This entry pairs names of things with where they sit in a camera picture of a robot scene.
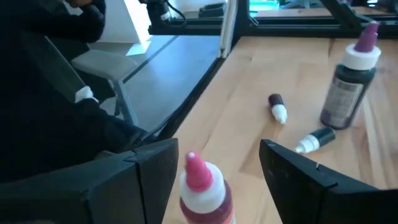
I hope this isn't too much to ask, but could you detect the black aluminium rig frame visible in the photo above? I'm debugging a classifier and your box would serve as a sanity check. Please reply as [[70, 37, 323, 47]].
[[136, 0, 398, 147]]

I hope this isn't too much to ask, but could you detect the white plastic strip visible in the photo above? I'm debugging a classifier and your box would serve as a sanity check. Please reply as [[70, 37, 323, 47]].
[[218, 0, 239, 59]]

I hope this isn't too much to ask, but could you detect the small food coloring dropper bottle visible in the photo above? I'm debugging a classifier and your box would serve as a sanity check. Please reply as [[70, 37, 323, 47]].
[[294, 126, 336, 156]]

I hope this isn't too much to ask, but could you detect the large purple food coloring bottle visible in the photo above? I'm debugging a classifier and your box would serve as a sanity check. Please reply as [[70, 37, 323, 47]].
[[320, 21, 382, 130]]

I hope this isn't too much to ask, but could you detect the person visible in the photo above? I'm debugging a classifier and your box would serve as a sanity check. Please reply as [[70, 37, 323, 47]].
[[0, 0, 149, 184]]

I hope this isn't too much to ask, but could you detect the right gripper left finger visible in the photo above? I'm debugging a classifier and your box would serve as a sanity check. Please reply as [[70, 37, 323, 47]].
[[0, 138, 180, 224]]

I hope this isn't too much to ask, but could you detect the large red food coloring bottle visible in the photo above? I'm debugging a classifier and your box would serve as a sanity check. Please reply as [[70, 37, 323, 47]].
[[179, 151, 236, 224]]

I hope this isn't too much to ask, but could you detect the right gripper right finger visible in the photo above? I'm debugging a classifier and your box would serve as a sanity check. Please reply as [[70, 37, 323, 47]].
[[259, 139, 382, 224]]

